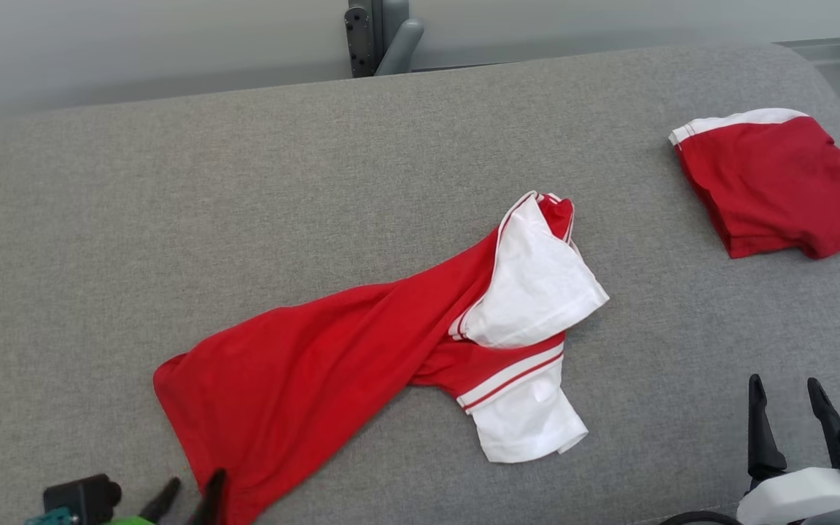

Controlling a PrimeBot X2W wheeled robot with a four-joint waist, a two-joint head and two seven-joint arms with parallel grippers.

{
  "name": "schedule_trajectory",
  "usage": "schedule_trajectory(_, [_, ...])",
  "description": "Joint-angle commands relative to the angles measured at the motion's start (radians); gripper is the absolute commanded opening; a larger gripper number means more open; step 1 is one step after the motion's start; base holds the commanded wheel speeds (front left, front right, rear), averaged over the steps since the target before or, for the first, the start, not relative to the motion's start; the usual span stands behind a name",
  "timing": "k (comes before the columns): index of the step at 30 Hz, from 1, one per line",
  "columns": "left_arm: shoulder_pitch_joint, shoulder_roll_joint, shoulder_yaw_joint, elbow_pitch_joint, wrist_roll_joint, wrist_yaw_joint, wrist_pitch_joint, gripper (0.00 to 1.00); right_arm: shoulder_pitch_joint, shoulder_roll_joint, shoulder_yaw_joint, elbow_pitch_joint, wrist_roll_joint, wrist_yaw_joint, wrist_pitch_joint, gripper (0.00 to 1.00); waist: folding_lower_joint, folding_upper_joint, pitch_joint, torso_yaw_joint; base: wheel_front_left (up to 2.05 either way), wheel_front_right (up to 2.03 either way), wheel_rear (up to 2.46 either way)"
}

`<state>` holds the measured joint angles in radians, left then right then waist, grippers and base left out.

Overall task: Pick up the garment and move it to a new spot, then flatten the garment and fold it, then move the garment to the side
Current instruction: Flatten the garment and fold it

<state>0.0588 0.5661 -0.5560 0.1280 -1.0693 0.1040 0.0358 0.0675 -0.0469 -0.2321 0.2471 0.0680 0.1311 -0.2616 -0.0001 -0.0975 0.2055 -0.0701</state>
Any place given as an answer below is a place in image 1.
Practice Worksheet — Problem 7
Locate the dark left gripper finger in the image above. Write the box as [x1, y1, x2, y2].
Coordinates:
[139, 477, 182, 525]
[185, 467, 228, 525]

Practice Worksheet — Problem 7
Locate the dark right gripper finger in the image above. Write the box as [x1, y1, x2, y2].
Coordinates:
[746, 373, 788, 483]
[806, 376, 840, 469]

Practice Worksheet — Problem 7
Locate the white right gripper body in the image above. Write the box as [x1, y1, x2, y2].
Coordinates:
[735, 467, 840, 525]

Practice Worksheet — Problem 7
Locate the red white Bulls jersey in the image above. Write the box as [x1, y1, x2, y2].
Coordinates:
[152, 191, 610, 525]

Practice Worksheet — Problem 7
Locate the red shorts white band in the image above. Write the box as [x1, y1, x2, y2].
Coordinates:
[668, 108, 840, 261]

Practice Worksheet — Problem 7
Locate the grey round tube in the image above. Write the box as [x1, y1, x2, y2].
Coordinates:
[374, 18, 425, 77]

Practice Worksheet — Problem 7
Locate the teal left camera connector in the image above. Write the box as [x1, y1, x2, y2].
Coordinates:
[23, 507, 75, 525]

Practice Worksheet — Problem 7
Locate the black looped cable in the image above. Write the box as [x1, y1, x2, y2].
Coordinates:
[659, 510, 746, 525]

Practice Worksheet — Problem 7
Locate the grey metal post bracket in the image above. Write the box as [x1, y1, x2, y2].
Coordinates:
[344, 0, 411, 79]

